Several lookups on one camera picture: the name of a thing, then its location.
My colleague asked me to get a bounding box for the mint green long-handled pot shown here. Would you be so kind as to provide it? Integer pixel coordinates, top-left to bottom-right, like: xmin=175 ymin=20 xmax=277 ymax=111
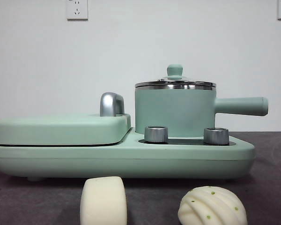
xmin=134 ymin=83 xmax=269 ymax=139

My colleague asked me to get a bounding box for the smooth white steamed bun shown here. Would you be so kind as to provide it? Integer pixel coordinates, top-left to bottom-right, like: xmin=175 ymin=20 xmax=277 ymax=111
xmin=80 ymin=176 xmax=127 ymax=225

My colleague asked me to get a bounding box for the glass pot lid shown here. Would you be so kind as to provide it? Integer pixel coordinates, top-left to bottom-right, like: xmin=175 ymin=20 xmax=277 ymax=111
xmin=134 ymin=64 xmax=217 ymax=88

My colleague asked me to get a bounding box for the pleated bun with green dots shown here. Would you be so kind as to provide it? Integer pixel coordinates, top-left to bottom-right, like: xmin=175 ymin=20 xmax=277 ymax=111
xmin=177 ymin=185 xmax=248 ymax=225

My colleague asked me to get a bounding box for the mint green breakfast machine base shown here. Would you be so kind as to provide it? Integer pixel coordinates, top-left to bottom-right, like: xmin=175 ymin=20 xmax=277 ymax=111
xmin=0 ymin=127 xmax=256 ymax=182

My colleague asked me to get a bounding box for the green grill lid, silver handle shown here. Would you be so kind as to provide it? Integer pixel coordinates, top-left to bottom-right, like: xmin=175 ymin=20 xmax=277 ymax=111
xmin=0 ymin=92 xmax=133 ymax=147

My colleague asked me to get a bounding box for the silver control knob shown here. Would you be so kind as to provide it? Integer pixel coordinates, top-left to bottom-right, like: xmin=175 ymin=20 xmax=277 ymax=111
xmin=144 ymin=126 xmax=169 ymax=143
xmin=203 ymin=127 xmax=230 ymax=145

